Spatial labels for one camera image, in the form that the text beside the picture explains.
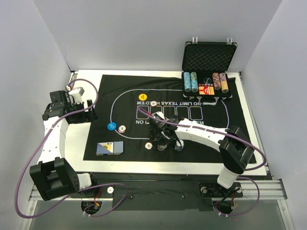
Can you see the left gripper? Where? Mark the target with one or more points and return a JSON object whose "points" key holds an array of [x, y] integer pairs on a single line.
{"points": [[85, 113]]}

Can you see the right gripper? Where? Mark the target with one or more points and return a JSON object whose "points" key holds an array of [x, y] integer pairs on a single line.
{"points": [[164, 135]]}

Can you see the grey white chip stack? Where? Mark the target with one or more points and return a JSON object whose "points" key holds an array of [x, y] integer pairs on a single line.
{"points": [[161, 147]]}

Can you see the red white chip stack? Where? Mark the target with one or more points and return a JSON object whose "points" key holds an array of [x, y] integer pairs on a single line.
{"points": [[148, 145]]}

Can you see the blue white chip stack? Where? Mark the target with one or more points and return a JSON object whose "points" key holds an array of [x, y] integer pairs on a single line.
{"points": [[179, 145]]}

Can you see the blue round button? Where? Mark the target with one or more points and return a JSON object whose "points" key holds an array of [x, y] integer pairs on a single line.
{"points": [[112, 126]]}

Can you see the red white single chip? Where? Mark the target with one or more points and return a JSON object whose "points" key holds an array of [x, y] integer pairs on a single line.
{"points": [[122, 129]]}

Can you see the yellow dealer button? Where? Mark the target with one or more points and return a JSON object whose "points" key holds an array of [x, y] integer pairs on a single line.
{"points": [[142, 97]]}

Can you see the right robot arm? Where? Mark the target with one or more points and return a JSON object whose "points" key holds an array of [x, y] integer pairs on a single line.
{"points": [[233, 146]]}

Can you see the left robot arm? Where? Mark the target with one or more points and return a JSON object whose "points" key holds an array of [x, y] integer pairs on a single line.
{"points": [[53, 176]]}

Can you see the black poker table mat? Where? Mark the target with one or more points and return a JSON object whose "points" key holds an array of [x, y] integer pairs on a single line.
{"points": [[118, 102]]}

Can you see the blue playing card deck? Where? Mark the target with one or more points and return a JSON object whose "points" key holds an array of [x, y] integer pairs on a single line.
{"points": [[110, 148]]}

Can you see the blue chip row left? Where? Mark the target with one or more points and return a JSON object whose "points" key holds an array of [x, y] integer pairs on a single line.
{"points": [[187, 81]]}

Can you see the blue chip row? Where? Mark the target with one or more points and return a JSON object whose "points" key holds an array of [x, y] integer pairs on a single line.
{"points": [[194, 81], [187, 81]]}

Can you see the red orange card deck box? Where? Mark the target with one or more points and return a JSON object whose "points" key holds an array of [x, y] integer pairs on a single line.
{"points": [[206, 90]]}

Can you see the blue chip row right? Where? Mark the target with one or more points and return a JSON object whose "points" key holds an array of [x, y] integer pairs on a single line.
{"points": [[194, 81]]}

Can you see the clear round button in case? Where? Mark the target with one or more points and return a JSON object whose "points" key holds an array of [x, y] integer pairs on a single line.
{"points": [[207, 80]]}

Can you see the red chip row in case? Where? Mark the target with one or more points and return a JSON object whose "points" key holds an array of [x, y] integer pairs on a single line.
{"points": [[216, 81]]}

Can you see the tan chip row in case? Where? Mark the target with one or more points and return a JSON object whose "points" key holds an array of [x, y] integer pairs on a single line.
{"points": [[223, 82]]}

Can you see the black poker chip case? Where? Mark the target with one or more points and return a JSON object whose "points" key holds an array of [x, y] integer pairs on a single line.
{"points": [[205, 58]]}

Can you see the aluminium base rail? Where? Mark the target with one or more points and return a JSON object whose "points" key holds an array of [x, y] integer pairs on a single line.
{"points": [[242, 189]]}

